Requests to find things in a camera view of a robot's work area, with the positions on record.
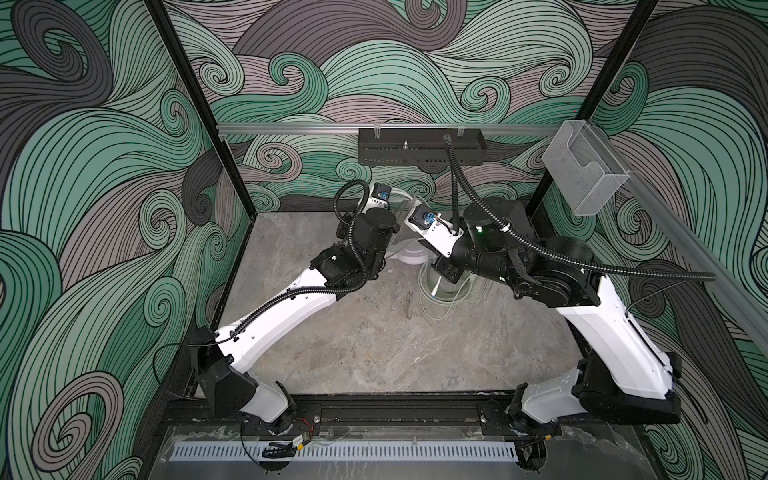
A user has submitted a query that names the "green over-ear headphones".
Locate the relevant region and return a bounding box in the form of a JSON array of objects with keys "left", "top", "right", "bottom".
[{"left": 418, "top": 263, "right": 479, "bottom": 306}]

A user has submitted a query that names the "white over-ear headphones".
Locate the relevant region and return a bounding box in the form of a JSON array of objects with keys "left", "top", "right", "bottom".
[{"left": 384, "top": 188, "right": 435, "bottom": 266}]

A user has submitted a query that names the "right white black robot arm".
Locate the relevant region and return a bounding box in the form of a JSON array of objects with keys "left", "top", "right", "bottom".
[{"left": 410, "top": 205, "right": 681, "bottom": 425}]

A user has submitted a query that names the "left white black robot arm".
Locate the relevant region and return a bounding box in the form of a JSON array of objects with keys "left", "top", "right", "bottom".
[{"left": 190, "top": 207, "right": 400, "bottom": 431}]

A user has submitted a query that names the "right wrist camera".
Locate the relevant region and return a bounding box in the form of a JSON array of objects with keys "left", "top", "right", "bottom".
[{"left": 404, "top": 202, "right": 464, "bottom": 258}]

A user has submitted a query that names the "right black corrugated cable hose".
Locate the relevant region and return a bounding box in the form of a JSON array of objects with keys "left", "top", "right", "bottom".
[{"left": 442, "top": 134, "right": 718, "bottom": 282}]

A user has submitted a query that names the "black corrugated cable hose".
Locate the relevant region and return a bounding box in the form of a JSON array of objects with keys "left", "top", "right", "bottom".
[
  {"left": 442, "top": 134, "right": 718, "bottom": 282},
  {"left": 213, "top": 178, "right": 372, "bottom": 346}
]

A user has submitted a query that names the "black perforated wall tray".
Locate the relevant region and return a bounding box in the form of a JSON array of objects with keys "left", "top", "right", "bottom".
[{"left": 357, "top": 127, "right": 488, "bottom": 168}]

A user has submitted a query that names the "clear plastic wall bin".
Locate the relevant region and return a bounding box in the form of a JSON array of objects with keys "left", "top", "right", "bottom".
[{"left": 542, "top": 120, "right": 629, "bottom": 217}]

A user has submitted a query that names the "left black corrugated cable hose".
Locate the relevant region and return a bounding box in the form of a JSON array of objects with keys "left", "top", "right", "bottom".
[{"left": 213, "top": 178, "right": 372, "bottom": 346}]

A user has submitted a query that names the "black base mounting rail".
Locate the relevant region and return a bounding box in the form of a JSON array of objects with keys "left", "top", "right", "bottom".
[{"left": 157, "top": 392, "right": 637, "bottom": 438}]

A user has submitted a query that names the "white slotted cable duct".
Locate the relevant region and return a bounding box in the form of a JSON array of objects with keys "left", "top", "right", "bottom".
[{"left": 168, "top": 440, "right": 518, "bottom": 463}]

